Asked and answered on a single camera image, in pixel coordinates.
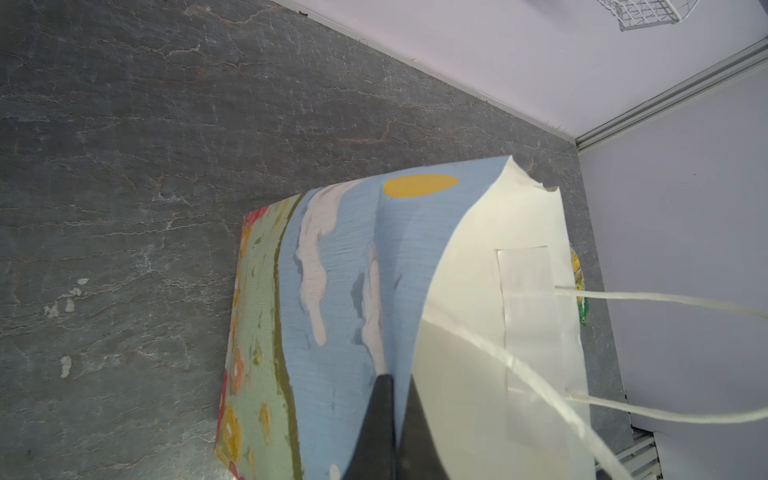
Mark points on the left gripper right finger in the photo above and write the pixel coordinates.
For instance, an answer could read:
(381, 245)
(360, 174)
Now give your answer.
(417, 457)

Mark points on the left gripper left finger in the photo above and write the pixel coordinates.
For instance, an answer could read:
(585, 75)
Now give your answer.
(374, 454)

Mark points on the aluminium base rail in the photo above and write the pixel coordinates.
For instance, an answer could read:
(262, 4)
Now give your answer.
(642, 459)

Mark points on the illustrated paper gift bag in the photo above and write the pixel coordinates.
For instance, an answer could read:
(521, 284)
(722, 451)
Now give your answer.
(457, 275)

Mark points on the long white wire basket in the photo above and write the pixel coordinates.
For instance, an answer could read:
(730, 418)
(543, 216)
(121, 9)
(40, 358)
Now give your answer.
(640, 14)

